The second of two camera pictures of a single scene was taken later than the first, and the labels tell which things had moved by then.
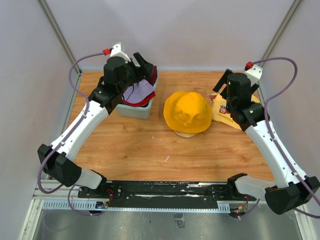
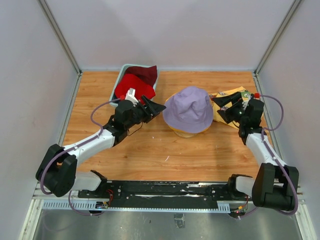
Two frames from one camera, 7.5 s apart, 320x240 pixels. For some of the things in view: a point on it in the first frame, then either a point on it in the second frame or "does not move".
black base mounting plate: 160,191 does not move
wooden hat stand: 185,135 does not move
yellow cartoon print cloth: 220,112 does not move
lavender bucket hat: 137,92 -> 189,110
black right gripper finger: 254,88 -> 226,114
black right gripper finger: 222,81 -> 225,101
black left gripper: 145,70 -> 154,109
